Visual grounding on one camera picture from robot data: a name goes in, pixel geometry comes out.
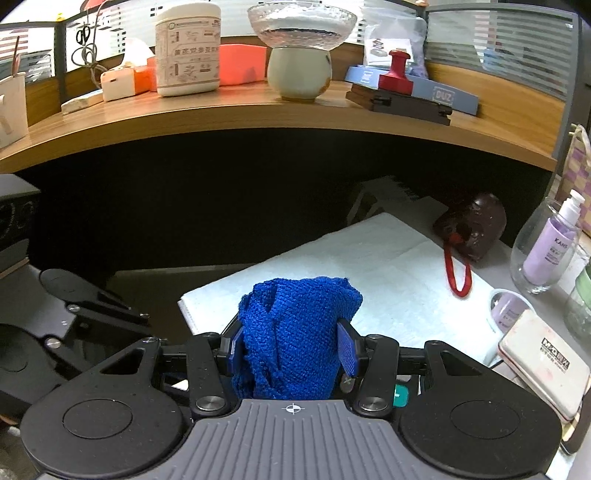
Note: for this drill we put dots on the green lidded glass jar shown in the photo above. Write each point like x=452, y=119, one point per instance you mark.
x=579, y=309

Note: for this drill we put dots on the clear glass bowl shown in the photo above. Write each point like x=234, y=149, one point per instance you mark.
x=302, y=25

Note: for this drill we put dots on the small round mirror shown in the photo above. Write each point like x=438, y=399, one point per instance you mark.
x=508, y=309

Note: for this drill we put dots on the wooden desk shelf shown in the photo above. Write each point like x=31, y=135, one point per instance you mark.
x=184, y=120

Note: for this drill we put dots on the striped glass partition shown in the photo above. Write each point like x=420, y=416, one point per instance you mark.
x=498, y=41

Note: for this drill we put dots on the black device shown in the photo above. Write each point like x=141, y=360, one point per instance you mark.
x=16, y=221

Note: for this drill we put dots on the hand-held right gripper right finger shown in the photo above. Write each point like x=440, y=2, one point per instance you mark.
x=347, y=348

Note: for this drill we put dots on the orange box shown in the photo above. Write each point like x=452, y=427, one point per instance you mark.
x=240, y=64

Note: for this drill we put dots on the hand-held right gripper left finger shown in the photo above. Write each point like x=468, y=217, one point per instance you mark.
x=236, y=353

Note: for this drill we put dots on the stemless clear glass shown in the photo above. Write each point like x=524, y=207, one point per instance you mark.
x=521, y=254

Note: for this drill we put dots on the purple lotion pump bottle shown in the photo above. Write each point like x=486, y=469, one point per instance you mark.
x=549, y=249

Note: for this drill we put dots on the white ink pad case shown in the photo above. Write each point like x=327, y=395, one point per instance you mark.
x=540, y=360

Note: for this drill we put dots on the white mug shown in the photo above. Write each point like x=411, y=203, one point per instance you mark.
x=11, y=110

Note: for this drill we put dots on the blue flat box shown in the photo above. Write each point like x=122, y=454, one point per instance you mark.
x=443, y=94

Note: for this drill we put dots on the dark brown pouch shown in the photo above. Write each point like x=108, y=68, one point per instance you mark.
x=480, y=221

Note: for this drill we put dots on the blue knitted cloth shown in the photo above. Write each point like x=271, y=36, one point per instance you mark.
x=295, y=341

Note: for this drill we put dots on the white tissue box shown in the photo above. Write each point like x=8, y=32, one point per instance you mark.
x=117, y=83

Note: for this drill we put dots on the clear plastic bag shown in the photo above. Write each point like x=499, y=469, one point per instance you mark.
x=413, y=41

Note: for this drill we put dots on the checkered tote bag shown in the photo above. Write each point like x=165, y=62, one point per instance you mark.
x=579, y=157

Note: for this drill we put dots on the white printed canister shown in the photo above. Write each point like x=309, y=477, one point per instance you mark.
x=187, y=50

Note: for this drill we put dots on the light blue towel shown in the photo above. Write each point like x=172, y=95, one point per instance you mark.
x=369, y=267

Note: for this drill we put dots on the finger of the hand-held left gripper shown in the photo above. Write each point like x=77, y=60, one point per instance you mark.
x=111, y=309
x=97, y=341

